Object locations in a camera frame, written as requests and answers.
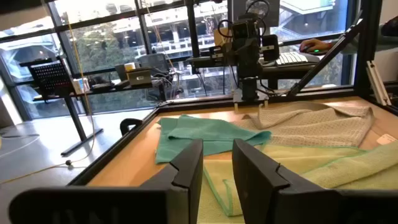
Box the yellow hanging cable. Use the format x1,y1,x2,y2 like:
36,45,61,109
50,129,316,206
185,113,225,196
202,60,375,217
0,12,96,185

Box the computer keyboard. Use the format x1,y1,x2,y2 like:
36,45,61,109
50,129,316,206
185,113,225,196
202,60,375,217
274,51,309,66

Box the black office desk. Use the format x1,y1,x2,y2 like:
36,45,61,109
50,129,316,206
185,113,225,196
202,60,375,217
88,77,175,102

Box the person's hand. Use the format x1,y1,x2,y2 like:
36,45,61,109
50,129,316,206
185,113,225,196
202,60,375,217
299,38,333,54

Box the black keyboard desk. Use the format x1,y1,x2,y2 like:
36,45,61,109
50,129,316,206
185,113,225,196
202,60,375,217
189,57,318,91

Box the grey office chair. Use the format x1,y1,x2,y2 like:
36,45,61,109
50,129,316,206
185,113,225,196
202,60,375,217
138,52,171,94

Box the teal microfiber towel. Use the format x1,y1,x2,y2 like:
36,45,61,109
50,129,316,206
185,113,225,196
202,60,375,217
155,114,272,164

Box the black mounting bracket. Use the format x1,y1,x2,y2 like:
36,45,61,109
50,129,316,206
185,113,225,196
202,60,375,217
119,118,144,137

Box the black aluminium table frame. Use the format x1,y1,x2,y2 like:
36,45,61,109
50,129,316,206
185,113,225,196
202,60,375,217
67,0,398,187

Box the black computer mouse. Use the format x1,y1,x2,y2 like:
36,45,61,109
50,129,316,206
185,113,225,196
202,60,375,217
303,46,328,56

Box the cardboard box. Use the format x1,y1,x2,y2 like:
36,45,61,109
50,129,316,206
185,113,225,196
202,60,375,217
213,27,233,47

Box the person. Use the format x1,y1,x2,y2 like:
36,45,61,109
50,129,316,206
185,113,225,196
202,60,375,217
329,14,398,55

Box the white aluminium bar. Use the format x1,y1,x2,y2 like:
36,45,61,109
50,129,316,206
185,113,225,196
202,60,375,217
366,60,392,107

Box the yellow-green microfiber towel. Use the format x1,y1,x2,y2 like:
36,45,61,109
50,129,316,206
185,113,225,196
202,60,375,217
197,133,398,224

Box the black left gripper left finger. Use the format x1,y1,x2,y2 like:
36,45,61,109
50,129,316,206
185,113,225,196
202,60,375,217
8,139,205,224

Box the grey waffle-weave towel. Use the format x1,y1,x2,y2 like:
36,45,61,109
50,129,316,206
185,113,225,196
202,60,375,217
231,102,376,147

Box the black perforated standing desk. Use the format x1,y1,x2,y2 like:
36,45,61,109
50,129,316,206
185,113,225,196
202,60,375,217
18,57,104,157

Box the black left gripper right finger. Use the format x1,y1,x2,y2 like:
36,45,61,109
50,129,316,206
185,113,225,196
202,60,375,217
232,139,398,224

